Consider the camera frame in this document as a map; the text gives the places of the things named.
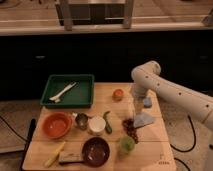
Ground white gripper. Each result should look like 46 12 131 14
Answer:
132 84 147 115

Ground black cable on floor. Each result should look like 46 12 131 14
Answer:
169 114 198 154

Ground white brush in tray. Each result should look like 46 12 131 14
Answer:
49 82 77 103

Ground grey blue folded cloth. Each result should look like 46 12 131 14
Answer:
133 111 155 128

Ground green translucent cup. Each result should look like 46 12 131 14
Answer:
119 136 135 154

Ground dark purple bowl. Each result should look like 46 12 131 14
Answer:
82 137 110 167

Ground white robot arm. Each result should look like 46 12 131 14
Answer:
131 61 213 131

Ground wooden chair legs background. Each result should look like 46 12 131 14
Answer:
55 0 134 31

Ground red orange bowl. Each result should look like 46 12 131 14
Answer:
42 112 72 139

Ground small metal measuring cup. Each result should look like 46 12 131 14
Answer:
72 113 90 130

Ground green plastic tray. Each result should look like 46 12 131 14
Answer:
40 74 94 109

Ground blue sponge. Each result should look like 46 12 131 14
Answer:
143 97 152 108

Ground yellow banana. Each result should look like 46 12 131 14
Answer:
44 142 66 168

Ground white round container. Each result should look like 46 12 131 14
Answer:
88 116 106 135

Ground bunch of dark grapes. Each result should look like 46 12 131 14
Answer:
122 119 139 143

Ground wooden block brush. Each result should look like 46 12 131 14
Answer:
59 151 83 165

